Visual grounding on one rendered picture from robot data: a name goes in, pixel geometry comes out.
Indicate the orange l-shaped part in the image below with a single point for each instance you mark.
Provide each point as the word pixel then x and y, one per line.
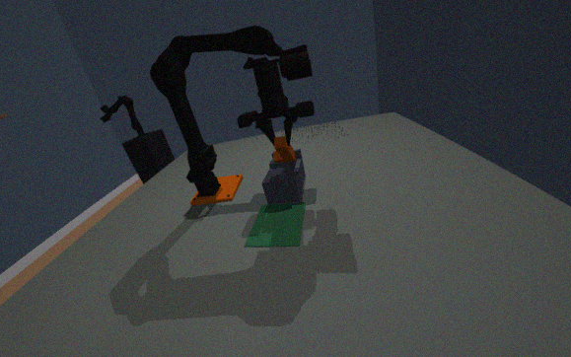
pixel 283 153

